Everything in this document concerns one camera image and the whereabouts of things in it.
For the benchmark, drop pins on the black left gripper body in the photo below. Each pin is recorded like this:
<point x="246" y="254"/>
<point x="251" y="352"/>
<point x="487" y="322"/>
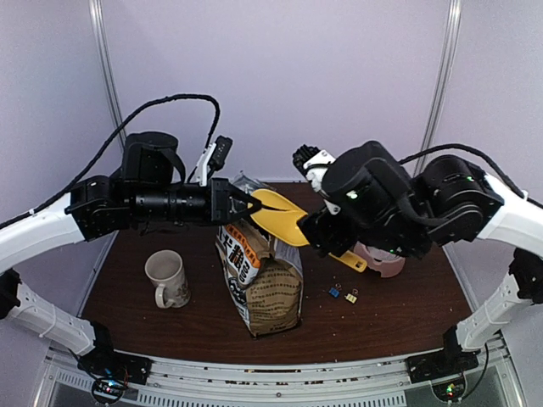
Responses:
<point x="218" y="186"/>

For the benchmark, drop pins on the yellow binder clip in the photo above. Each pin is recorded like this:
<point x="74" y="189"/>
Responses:
<point x="352" y="296"/>

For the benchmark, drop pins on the pink double pet bowl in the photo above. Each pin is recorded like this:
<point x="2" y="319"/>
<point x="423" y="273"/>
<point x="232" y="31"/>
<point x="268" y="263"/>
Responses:
<point x="385" y="263"/>

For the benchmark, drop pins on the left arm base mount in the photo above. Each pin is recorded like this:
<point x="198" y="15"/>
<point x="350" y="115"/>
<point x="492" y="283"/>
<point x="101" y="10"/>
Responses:
<point x="113" y="374"/>

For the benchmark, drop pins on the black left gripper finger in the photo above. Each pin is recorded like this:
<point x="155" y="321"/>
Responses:
<point x="235" y="214"/>
<point x="240" y="200"/>

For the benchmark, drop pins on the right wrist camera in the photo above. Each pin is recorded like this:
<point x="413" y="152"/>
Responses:
<point x="312" y="163"/>

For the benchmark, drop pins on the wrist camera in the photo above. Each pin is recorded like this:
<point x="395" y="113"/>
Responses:
<point x="312" y="163"/>
<point x="212" y="159"/>

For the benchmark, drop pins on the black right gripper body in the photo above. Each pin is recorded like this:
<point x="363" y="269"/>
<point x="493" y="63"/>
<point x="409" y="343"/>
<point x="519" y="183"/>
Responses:
<point x="318" y="228"/>

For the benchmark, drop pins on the dog food bag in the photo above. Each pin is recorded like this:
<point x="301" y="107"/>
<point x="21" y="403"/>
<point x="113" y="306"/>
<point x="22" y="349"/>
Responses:
<point x="263" y="275"/>

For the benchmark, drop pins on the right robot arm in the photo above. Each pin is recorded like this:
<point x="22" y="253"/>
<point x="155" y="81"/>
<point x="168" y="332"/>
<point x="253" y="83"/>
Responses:
<point x="371" y="199"/>

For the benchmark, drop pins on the blue binder clip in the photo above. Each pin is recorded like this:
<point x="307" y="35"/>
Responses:
<point x="335" y="291"/>

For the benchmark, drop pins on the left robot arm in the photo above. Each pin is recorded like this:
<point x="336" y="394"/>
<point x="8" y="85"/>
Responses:
<point x="148" y="187"/>

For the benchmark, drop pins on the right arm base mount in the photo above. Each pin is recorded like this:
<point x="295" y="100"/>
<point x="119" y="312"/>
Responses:
<point x="445" y="373"/>

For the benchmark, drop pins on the cream ceramic mug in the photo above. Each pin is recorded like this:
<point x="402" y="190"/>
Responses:
<point x="165" y="269"/>

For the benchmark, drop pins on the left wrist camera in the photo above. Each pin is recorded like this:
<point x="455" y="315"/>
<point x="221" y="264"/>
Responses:
<point x="212" y="159"/>

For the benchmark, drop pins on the yellow plastic scoop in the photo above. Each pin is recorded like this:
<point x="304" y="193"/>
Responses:
<point x="279" y="217"/>

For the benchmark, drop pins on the aluminium front rail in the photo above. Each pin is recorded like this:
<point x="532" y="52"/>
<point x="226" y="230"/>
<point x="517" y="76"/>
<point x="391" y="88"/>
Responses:
<point x="377" y="382"/>

